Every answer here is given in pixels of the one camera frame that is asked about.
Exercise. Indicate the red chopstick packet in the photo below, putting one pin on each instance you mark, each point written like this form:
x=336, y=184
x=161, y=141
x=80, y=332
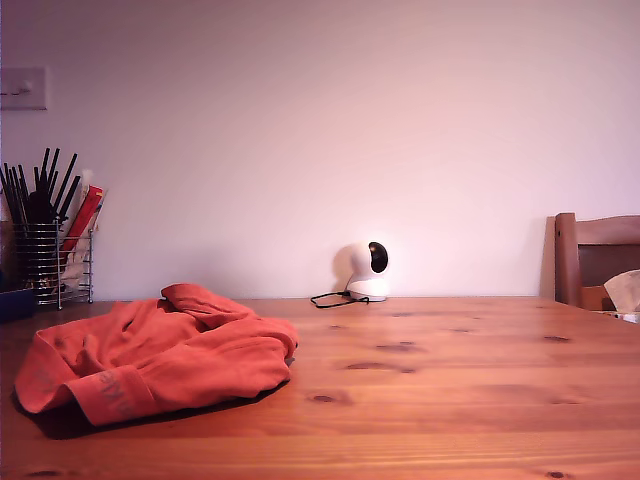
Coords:
x=87, y=210

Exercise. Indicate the red underwear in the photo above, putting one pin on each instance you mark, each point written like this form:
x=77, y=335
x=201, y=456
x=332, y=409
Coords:
x=175, y=360

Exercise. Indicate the brown cardboard box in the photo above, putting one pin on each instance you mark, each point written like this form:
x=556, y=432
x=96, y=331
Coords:
x=592, y=297

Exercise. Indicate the wooden chair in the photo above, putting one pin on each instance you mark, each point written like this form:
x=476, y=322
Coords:
x=567, y=260

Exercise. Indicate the white light switch plate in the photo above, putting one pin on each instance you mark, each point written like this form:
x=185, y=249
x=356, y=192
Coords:
x=30, y=87

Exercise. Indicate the white round security camera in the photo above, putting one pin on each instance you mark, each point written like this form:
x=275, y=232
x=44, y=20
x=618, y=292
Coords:
x=360, y=265

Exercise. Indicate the white paper wrapper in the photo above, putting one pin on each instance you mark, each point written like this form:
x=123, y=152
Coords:
x=87, y=177

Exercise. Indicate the dark blue box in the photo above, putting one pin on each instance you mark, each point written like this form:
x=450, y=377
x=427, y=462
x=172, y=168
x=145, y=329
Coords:
x=15, y=305

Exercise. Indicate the patterned tissue box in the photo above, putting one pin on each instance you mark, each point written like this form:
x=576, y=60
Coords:
x=625, y=316

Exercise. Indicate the brown container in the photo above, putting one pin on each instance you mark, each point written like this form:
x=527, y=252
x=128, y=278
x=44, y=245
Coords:
x=6, y=255

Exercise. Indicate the black chopstick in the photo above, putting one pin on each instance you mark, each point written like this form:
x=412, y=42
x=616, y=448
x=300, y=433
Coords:
x=45, y=160
x=7, y=195
x=25, y=182
x=55, y=160
x=14, y=192
x=72, y=192
x=67, y=177

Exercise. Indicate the white tissue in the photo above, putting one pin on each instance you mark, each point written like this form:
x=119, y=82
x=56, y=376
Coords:
x=625, y=290

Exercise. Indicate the white plastic packet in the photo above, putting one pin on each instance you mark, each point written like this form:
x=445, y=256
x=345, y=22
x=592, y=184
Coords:
x=75, y=265

